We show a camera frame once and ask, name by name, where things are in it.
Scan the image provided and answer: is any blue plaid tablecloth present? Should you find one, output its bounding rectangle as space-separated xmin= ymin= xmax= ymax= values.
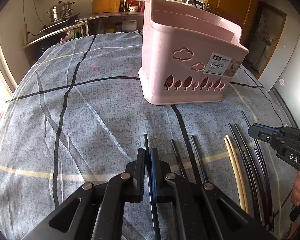
xmin=0 ymin=33 xmax=287 ymax=239

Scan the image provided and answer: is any steel kitchen shelf table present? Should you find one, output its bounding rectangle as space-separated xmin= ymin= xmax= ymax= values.
xmin=76 ymin=12 xmax=144 ymax=36

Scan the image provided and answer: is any white electric kettle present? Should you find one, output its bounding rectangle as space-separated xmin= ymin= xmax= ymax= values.
xmin=181 ymin=0 xmax=204 ymax=10

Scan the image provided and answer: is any red lidded jar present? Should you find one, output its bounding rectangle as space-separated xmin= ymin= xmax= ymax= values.
xmin=128 ymin=0 xmax=139 ymax=12

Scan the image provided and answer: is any light wooden chopstick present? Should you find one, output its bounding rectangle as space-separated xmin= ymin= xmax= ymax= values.
xmin=224 ymin=136 xmax=247 ymax=212
xmin=225 ymin=134 xmax=249 ymax=214

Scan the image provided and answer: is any white plastic jug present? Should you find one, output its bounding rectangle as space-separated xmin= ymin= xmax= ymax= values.
xmin=122 ymin=19 xmax=137 ymax=31

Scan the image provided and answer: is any small steel side shelf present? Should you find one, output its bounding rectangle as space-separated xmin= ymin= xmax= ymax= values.
xmin=23 ymin=22 xmax=87 ymax=65

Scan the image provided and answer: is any wooden door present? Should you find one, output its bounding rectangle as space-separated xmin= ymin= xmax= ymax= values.
xmin=205 ymin=0 xmax=258 ymax=44

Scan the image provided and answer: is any stainless steel steamer pot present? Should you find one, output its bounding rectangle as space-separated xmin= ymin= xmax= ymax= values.
xmin=47 ymin=1 xmax=75 ymax=23

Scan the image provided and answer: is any window frame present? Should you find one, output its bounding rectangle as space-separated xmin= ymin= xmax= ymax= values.
xmin=0 ymin=44 xmax=18 ymax=96

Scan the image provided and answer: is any dark soy sauce bottle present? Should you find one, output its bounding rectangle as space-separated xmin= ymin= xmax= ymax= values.
xmin=123 ymin=0 xmax=129 ymax=12

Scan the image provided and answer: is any pink plastic utensil basket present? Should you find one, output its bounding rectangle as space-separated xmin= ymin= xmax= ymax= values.
xmin=139 ymin=0 xmax=249 ymax=105

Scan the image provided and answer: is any black chopstick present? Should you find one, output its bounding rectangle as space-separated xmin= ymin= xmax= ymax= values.
xmin=228 ymin=124 xmax=266 ymax=225
xmin=171 ymin=139 xmax=189 ymax=181
xmin=241 ymin=111 xmax=267 ymax=172
xmin=230 ymin=123 xmax=274 ymax=231
xmin=143 ymin=134 xmax=161 ymax=240
xmin=191 ymin=135 xmax=209 ymax=183

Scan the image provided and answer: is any induction cooktop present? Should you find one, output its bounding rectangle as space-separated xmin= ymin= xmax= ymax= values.
xmin=40 ymin=14 xmax=79 ymax=33

